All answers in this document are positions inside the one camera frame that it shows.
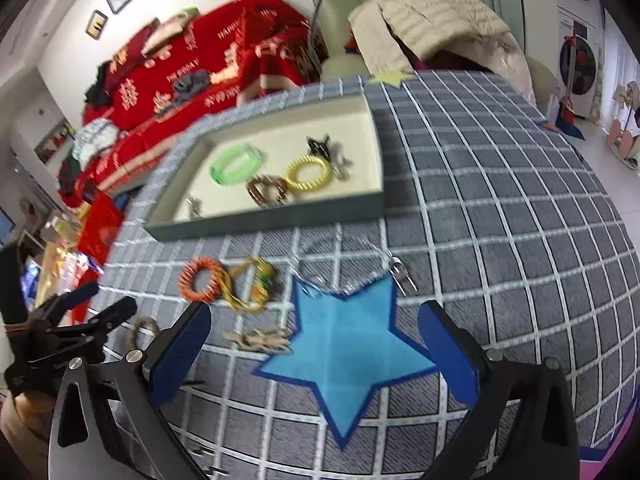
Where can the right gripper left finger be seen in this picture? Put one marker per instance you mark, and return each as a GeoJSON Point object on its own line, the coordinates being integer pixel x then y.
{"type": "Point", "coordinates": [172, 352]}

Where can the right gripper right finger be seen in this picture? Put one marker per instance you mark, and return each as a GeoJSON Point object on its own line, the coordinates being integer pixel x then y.
{"type": "Point", "coordinates": [456, 353]}

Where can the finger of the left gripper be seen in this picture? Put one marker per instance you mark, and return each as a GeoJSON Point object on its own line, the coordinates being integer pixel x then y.
{"type": "Point", "coordinates": [52, 311]}
{"type": "Point", "coordinates": [105, 319]}

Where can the silver metal hair clip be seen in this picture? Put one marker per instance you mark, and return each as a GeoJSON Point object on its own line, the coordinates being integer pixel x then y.
{"type": "Point", "coordinates": [194, 207]}

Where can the silver ornate hair pin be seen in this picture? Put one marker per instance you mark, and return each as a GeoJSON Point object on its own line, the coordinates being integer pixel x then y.
{"type": "Point", "coordinates": [340, 164]}

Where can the green jewelry tray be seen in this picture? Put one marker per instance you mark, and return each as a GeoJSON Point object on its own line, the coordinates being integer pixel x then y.
{"type": "Point", "coordinates": [256, 174]}

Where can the person's left hand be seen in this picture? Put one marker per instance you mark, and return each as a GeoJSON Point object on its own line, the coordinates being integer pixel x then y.
{"type": "Point", "coordinates": [26, 424]}

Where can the red gift bag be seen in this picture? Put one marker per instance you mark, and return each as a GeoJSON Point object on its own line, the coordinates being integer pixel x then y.
{"type": "Point", "coordinates": [102, 225]}

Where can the light blue folded cloth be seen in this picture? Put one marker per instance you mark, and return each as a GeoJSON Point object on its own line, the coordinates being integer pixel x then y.
{"type": "Point", "coordinates": [94, 138]}

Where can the black garment on sofa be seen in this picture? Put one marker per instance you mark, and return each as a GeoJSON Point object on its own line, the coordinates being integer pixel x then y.
{"type": "Point", "coordinates": [97, 96]}

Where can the black hair claw clip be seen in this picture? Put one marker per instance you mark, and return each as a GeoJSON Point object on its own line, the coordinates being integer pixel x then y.
{"type": "Point", "coordinates": [320, 148]}

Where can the grey crumpled garment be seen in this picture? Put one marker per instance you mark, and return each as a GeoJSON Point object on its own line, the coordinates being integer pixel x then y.
{"type": "Point", "coordinates": [189, 85]}

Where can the red patterned pillow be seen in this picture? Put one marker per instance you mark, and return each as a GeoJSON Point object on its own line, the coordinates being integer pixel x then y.
{"type": "Point", "coordinates": [131, 52]}

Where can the small framed picture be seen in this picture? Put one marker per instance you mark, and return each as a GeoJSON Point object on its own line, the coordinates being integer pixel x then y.
{"type": "Point", "coordinates": [96, 24]}

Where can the printed face pillow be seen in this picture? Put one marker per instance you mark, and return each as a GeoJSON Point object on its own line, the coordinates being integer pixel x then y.
{"type": "Point", "coordinates": [174, 26]}

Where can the red sofa cover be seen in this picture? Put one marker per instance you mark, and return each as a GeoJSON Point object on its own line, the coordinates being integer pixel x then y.
{"type": "Point", "coordinates": [153, 89]}

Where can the beige down jacket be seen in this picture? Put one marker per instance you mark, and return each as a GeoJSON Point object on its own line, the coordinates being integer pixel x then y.
{"type": "Point", "coordinates": [466, 28]}

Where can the green armchair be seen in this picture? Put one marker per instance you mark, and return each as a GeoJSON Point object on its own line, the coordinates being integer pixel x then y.
{"type": "Point", "coordinates": [345, 59]}

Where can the yellow flower keychain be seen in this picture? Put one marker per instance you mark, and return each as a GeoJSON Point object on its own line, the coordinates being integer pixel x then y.
{"type": "Point", "coordinates": [264, 276]}

